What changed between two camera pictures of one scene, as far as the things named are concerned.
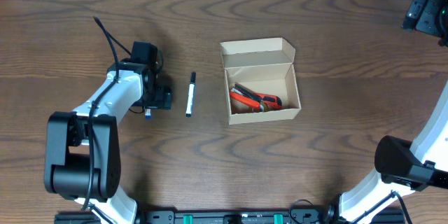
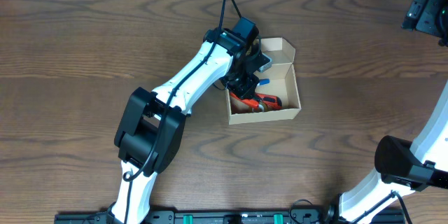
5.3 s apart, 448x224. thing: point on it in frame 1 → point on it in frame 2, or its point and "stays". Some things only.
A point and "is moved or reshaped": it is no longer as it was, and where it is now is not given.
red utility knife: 271,101 stays
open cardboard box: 264,66 stays
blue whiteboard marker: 148,113 is moved or reshaped
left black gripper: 164,97 → 243,89
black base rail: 222,216 stays
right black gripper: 412,12 stays
